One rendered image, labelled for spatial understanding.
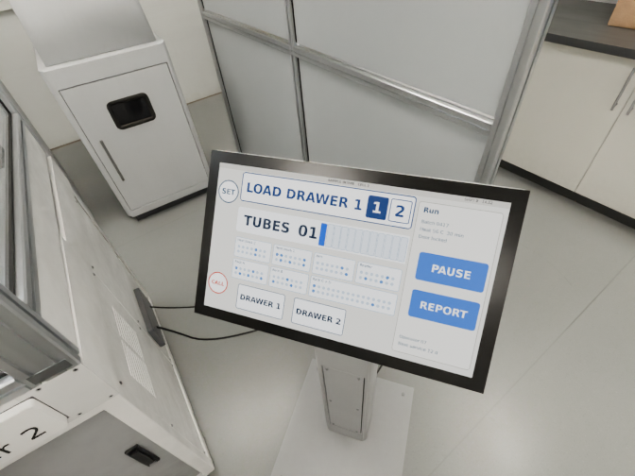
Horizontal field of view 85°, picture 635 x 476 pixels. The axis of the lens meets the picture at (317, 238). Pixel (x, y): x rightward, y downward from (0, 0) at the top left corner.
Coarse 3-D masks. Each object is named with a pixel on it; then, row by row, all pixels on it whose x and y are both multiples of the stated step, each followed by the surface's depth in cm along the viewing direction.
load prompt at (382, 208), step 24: (264, 192) 60; (288, 192) 58; (312, 192) 57; (336, 192) 56; (360, 192) 55; (384, 192) 54; (336, 216) 56; (360, 216) 55; (384, 216) 54; (408, 216) 53
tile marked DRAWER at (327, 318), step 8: (296, 304) 60; (304, 304) 59; (312, 304) 59; (320, 304) 58; (296, 312) 60; (304, 312) 59; (312, 312) 59; (320, 312) 58; (328, 312) 58; (336, 312) 58; (344, 312) 57; (296, 320) 60; (304, 320) 59; (312, 320) 59; (320, 320) 59; (328, 320) 58; (336, 320) 58; (344, 320) 57; (312, 328) 59; (320, 328) 59; (328, 328) 58; (336, 328) 58
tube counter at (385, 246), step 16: (304, 224) 58; (320, 224) 57; (336, 224) 56; (304, 240) 58; (320, 240) 57; (336, 240) 57; (352, 240) 56; (368, 240) 55; (384, 240) 54; (400, 240) 54; (368, 256) 55; (384, 256) 55; (400, 256) 54
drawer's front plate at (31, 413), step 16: (32, 400) 60; (0, 416) 58; (16, 416) 59; (32, 416) 61; (48, 416) 63; (64, 416) 67; (0, 432) 58; (16, 432) 60; (32, 432) 63; (48, 432) 65; (16, 448) 63; (0, 464) 63
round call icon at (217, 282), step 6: (210, 270) 64; (210, 276) 64; (216, 276) 64; (222, 276) 64; (228, 276) 63; (210, 282) 64; (216, 282) 64; (222, 282) 64; (228, 282) 63; (210, 288) 64; (216, 288) 64; (222, 288) 64; (222, 294) 64
